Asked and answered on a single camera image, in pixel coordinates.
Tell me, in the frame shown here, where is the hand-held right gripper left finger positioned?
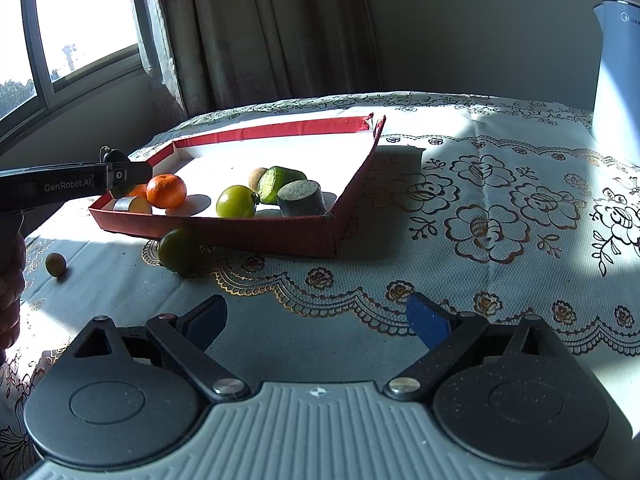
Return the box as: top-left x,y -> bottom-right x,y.
75,294 -> 251,403

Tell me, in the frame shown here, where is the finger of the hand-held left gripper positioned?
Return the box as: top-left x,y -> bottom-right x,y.
100,146 -> 152,200

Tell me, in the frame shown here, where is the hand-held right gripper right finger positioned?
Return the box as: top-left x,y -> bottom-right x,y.
382,292 -> 573,403

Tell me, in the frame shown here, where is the dark sugarcane piece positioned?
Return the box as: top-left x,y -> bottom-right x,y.
113,195 -> 153,216
276,179 -> 328,219

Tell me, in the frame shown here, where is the dark green tomato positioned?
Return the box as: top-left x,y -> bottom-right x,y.
157,228 -> 203,277

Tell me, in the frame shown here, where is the red cardboard box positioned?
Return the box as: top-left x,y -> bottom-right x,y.
88,114 -> 387,259

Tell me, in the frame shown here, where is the light green tomato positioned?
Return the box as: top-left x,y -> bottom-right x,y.
215,185 -> 260,219

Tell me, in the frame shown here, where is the green cucumber piece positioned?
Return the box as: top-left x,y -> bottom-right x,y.
257,165 -> 308,206

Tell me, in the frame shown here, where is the person's left hand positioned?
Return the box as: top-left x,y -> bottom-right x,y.
0,234 -> 28,361

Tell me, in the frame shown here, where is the orange mandarin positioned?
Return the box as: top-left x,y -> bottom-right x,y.
146,173 -> 188,209

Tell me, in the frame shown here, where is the floral white tablecloth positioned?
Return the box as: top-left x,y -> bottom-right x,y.
0,91 -> 640,480

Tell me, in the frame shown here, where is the window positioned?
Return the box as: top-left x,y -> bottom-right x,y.
0,0 -> 146,146

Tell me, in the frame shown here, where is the patterned curtain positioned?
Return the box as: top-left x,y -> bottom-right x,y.
127,0 -> 383,121

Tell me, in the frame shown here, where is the light blue kettle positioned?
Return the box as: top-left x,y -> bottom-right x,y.
591,0 -> 640,166

